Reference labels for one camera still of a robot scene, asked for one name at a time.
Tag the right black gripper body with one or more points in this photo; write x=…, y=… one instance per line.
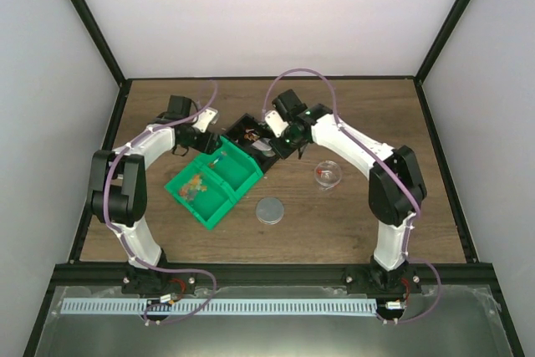
x=291, y=145

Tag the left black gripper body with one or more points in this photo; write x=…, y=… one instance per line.
x=204, y=146

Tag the metal scoop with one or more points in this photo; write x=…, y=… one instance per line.
x=264, y=147

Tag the green bin with lollipop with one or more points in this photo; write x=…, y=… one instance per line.
x=238, y=171

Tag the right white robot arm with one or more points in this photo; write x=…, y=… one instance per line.
x=396, y=188

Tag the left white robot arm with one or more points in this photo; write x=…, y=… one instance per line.
x=117, y=191

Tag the pile of star candies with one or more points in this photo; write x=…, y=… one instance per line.
x=192, y=188

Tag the green bin with star candies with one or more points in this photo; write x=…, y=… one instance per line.
x=209, y=207

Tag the blue lollipop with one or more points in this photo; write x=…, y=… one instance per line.
x=219, y=158

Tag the black plastic bin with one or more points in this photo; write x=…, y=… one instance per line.
x=244, y=132

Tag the clear plastic cup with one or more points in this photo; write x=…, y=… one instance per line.
x=331, y=178

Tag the round grey lid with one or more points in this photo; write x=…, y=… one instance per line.
x=269, y=210

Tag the grey metal front panel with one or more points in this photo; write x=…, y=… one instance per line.
x=449, y=321

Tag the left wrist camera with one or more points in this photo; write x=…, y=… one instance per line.
x=207, y=117

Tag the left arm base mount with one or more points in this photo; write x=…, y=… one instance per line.
x=147, y=282

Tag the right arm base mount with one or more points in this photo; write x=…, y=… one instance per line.
x=374, y=281

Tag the black aluminium frame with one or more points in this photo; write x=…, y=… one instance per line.
x=473, y=271

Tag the light blue slotted cable duct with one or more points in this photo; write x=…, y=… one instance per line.
x=223, y=306

